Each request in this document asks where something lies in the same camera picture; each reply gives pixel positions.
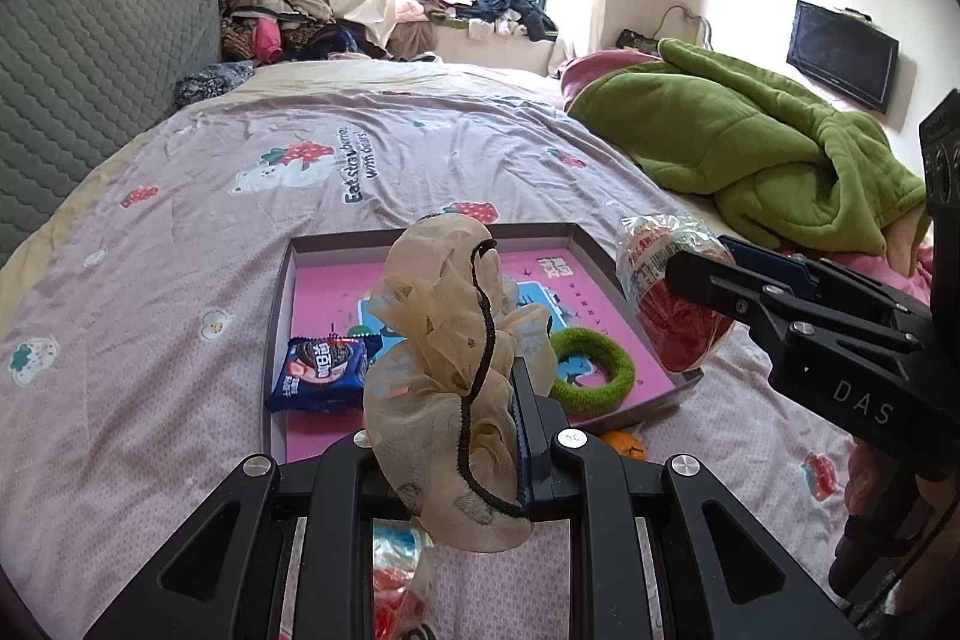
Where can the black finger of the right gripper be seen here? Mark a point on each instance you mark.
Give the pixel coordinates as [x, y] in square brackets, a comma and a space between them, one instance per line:
[804, 312]

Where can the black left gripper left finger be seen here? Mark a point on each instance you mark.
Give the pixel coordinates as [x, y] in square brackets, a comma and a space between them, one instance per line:
[271, 535]

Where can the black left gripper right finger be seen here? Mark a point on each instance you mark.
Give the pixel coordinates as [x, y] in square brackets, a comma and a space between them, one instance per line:
[658, 550]

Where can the red apple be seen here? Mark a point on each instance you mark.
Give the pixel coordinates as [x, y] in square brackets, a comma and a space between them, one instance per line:
[681, 333]

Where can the beige chiffon scrunchie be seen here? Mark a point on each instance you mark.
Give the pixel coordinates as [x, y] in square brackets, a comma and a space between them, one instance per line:
[437, 405]

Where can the blue white snack packet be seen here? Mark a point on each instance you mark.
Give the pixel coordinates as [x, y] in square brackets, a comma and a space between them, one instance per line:
[404, 580]

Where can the green fleece blanket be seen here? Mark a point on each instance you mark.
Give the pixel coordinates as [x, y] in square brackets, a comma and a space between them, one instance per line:
[783, 166]

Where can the blue oreo cookie packet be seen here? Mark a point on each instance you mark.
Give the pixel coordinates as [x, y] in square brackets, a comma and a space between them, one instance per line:
[323, 374]

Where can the pink strawberry bed sheet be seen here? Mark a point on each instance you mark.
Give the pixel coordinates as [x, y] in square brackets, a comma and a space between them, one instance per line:
[132, 371]

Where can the shallow purple cardboard box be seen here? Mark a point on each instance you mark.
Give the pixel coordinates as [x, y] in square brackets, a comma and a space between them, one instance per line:
[480, 339]

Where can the pink pillow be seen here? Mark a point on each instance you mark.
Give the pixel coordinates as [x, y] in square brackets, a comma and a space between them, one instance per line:
[580, 72]

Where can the clothes pile on windowsill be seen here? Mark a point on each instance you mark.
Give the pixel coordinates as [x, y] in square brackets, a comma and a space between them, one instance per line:
[504, 17]

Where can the clothes pile beside headboard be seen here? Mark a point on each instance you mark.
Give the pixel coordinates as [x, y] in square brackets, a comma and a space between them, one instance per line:
[268, 32]

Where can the grey quilted headboard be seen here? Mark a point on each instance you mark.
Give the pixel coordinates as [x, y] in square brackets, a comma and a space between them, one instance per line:
[81, 79]

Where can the black wall television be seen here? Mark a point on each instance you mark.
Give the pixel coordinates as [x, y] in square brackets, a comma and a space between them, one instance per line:
[844, 53]

